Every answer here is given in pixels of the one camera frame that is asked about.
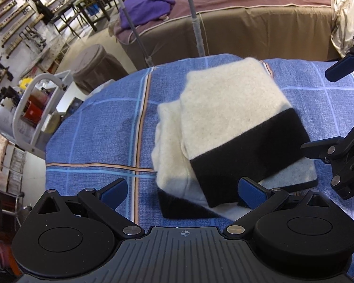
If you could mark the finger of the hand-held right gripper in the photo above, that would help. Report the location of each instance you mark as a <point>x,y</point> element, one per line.
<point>344,64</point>
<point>339,149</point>

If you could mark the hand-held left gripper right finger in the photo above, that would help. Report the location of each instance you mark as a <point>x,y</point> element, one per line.
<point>251,193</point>

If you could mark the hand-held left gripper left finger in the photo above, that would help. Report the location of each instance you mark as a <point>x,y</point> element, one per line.
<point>115,193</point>

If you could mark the cream sweater with black trim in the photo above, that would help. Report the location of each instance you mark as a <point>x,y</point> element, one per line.
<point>233,118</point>

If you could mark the blue plaid blanket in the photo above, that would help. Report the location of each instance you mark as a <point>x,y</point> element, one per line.
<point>100,129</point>

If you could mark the brown skirted bed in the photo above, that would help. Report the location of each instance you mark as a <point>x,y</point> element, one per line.
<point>253,32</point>

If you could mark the white drawer shelf unit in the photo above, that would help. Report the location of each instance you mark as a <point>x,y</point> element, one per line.
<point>13,162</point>

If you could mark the red box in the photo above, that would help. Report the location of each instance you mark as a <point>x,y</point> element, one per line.
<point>33,110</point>

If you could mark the round stool with brown cover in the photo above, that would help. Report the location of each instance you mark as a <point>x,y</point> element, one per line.
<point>97,67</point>

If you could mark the white utility cart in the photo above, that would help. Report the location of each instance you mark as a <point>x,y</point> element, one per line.
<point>47,79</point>

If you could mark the white plastic bottle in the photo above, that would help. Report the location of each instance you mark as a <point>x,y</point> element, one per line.
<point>1,118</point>

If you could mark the grey stand pole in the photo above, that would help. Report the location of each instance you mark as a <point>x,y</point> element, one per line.
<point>196,26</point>
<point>132,26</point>

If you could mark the purple cloth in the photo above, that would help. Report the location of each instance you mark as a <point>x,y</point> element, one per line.
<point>144,6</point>

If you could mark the black framed table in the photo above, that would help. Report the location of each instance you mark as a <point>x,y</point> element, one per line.
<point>88,3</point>

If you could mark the wall racks of flutes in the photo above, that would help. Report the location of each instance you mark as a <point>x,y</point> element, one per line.
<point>17,14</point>

